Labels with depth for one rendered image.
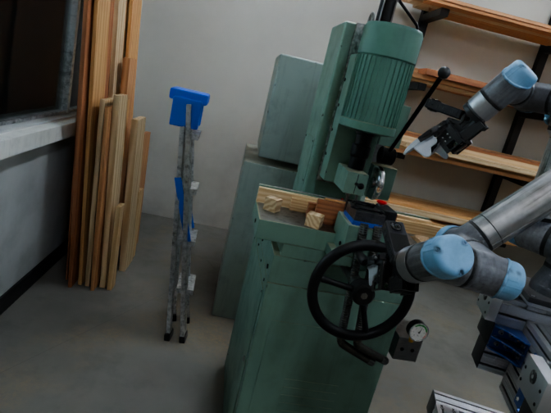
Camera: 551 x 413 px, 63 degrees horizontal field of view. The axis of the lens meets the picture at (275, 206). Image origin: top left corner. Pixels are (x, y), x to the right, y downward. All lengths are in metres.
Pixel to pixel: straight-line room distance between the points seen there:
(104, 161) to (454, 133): 1.69
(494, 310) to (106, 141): 1.84
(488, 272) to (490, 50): 3.35
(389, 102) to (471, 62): 2.70
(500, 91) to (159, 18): 2.90
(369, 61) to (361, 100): 0.11
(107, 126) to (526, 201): 1.90
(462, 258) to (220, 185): 3.11
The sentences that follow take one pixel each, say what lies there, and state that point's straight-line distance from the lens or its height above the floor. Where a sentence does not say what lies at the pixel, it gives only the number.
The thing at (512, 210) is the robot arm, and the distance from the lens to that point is 1.01.
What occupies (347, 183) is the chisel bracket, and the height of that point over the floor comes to 1.03.
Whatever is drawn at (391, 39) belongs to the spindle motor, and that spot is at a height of 1.46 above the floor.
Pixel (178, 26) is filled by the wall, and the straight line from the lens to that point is 3.74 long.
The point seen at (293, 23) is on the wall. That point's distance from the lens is 3.71.
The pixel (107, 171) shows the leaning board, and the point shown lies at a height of 0.65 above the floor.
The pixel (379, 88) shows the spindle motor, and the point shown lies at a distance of 1.37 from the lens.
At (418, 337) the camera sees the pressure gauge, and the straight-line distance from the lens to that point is 1.50.
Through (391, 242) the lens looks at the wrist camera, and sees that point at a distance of 0.99.
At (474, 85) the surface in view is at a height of 1.56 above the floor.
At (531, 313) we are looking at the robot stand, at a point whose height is 0.75.
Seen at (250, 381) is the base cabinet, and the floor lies 0.36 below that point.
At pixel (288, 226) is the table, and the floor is 0.89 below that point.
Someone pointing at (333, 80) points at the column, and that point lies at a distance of 1.61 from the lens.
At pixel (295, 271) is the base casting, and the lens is 1.36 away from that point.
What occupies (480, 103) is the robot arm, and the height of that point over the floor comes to 1.34.
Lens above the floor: 1.28
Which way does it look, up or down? 15 degrees down
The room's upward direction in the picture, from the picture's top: 13 degrees clockwise
